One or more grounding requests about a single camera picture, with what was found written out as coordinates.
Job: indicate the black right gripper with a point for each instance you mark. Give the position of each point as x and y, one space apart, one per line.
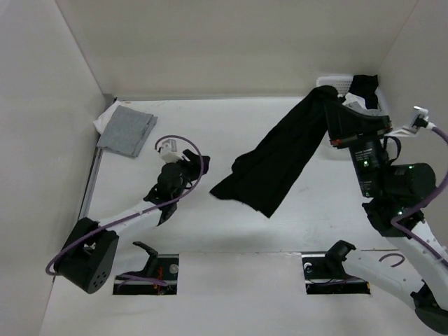
343 123

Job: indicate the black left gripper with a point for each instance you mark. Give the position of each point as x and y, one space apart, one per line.
194 164

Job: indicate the grey tank top in basket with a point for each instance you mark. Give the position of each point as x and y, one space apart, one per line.
372 112

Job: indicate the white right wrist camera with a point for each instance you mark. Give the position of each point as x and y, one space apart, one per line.
419 120

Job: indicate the black tank top in basket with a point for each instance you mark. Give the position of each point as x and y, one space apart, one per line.
365 86

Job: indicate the folded grey tank top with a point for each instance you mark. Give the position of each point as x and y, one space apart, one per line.
126 132

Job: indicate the black tank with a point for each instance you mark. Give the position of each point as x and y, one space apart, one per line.
263 177
365 86

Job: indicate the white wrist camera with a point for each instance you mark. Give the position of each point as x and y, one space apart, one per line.
419 120
168 151

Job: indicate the folded white tank top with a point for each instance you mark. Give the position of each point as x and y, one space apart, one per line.
102 121

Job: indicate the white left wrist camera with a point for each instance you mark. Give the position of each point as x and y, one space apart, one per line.
168 151

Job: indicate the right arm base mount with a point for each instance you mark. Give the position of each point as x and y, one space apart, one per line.
325 275

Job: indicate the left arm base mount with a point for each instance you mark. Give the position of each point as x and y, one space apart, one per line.
158 276

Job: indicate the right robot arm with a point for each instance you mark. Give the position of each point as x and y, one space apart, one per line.
397 194

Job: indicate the white tank top in basket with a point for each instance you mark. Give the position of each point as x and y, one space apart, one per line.
354 102

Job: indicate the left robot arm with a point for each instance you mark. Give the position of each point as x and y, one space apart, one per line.
86 259

